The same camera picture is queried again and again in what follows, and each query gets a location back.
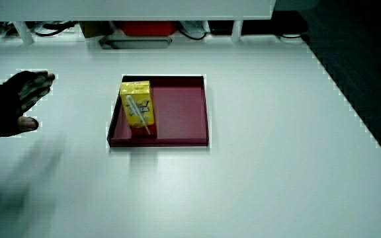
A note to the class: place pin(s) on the black power strip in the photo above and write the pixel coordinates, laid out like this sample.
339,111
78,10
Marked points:
263,24

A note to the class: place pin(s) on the person's left hand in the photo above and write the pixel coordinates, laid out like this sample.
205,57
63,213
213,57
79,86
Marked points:
15,99

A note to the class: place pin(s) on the yellow ice redtea carton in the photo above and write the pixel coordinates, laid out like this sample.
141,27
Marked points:
137,105

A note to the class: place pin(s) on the brown cardboard box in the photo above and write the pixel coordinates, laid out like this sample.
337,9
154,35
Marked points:
94,29

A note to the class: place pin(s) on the grey flat device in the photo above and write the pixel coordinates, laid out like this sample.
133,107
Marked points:
136,43

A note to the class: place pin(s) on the white background desk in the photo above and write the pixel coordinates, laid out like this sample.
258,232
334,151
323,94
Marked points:
127,8

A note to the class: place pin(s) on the dark red tray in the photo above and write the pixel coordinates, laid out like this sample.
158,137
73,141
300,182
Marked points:
180,112

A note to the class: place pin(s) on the white plastic bag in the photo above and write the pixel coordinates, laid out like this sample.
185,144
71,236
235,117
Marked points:
194,29

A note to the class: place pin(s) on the red box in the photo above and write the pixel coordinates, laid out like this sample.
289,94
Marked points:
148,28

